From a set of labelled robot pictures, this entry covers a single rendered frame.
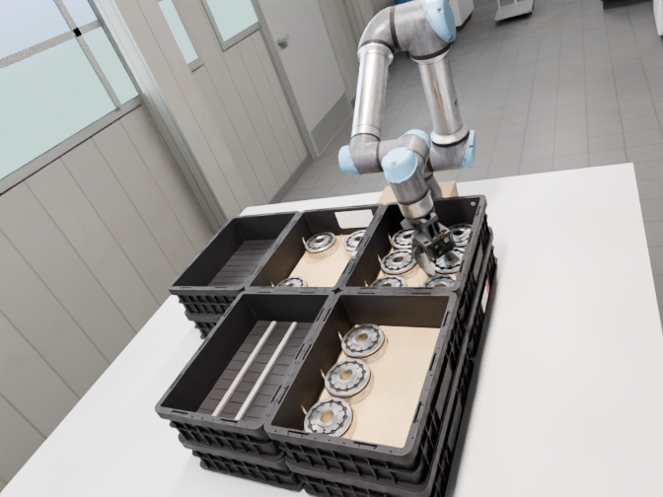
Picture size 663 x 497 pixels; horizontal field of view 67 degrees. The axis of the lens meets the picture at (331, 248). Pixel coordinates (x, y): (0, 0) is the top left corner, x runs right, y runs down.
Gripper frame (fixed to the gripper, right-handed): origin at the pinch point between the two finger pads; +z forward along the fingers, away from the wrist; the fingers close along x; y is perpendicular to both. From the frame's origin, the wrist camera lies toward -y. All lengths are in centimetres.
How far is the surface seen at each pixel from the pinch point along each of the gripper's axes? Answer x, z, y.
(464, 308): -3.7, 0.5, 16.0
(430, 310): -11.1, -4.6, 15.9
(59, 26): -63, -91, -197
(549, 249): 33.0, 18.7, -2.2
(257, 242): -37, -2, -65
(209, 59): -2, -35, -272
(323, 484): -50, 4, 32
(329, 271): -23.4, -0.5, -25.7
